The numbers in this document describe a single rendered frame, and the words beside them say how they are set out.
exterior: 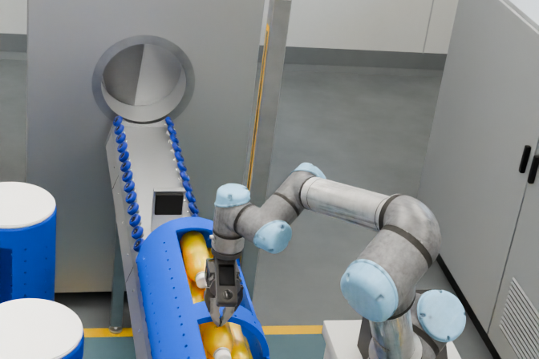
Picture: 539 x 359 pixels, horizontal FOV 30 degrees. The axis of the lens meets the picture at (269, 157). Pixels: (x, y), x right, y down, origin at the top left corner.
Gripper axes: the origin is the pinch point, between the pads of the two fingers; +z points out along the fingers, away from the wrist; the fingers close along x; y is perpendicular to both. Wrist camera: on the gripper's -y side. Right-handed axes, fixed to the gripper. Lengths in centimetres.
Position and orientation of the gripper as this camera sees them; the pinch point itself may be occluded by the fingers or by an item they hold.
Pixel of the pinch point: (220, 323)
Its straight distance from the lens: 241.3
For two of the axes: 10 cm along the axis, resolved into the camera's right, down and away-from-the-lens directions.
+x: -9.7, -0.1, -2.4
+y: -2.1, -4.6, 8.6
